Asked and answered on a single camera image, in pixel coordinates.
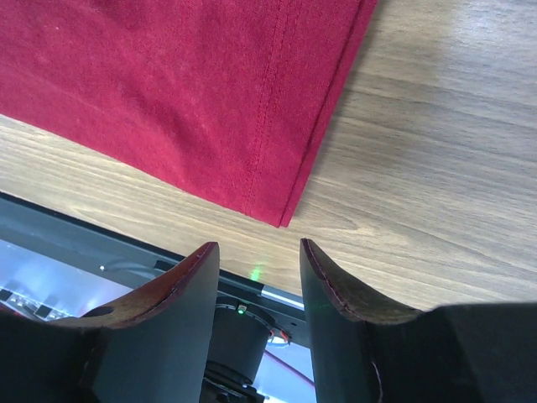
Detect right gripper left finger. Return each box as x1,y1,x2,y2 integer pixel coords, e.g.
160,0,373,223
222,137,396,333
1,242,220,402

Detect dark red t shirt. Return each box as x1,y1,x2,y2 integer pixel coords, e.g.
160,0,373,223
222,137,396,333
1,1,376,227

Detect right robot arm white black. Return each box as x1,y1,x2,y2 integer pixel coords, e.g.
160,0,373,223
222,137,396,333
1,239,536,402

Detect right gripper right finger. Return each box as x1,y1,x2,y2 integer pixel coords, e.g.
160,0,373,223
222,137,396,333
300,238,536,402

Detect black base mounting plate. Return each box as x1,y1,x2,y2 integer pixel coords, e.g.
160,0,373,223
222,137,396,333
1,193,310,347

